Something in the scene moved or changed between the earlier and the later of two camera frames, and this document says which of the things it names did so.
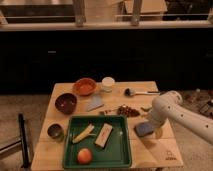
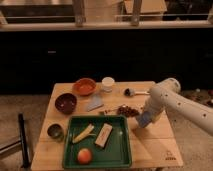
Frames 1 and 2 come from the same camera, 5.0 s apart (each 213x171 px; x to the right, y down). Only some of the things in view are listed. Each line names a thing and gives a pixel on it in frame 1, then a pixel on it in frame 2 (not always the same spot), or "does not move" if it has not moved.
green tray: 97,142 does not move
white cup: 108,84 does not move
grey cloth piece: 96,102 does not move
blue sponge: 142,129 to 145,118
